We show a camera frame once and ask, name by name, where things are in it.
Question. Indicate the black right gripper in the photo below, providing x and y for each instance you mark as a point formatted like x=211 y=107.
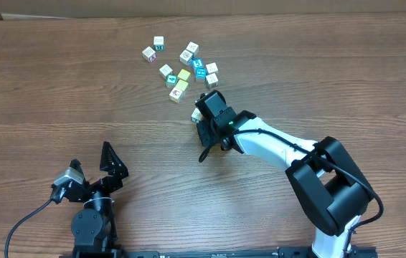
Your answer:
x=204 y=132

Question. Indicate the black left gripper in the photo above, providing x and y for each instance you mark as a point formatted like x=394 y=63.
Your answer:
x=97 y=184

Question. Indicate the white acorn picture block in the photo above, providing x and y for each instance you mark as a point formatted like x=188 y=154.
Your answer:
x=176 y=95

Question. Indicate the white block brown picture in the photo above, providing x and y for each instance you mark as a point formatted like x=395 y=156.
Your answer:
x=212 y=80

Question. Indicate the yellow block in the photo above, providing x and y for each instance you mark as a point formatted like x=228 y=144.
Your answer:
x=184 y=75
x=182 y=85

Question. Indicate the blue number five block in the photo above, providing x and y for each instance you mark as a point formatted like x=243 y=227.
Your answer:
x=197 y=63

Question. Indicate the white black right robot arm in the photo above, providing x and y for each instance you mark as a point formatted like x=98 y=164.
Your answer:
x=329 y=186

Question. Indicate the green number four block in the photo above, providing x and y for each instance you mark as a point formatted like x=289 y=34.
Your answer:
x=171 y=81

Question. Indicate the white block red trim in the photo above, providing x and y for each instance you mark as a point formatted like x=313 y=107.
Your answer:
x=165 y=71

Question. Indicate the white block blue side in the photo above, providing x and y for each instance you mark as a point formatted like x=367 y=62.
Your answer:
x=186 y=57

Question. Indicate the white block red side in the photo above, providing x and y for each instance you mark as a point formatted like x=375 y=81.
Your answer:
x=149 y=54

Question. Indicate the white block green side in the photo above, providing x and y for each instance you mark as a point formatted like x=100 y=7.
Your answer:
x=159 y=43

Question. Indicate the brown cardboard backdrop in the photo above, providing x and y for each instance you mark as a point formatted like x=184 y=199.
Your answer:
x=20 y=9

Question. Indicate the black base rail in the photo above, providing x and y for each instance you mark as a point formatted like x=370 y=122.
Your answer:
x=221 y=253

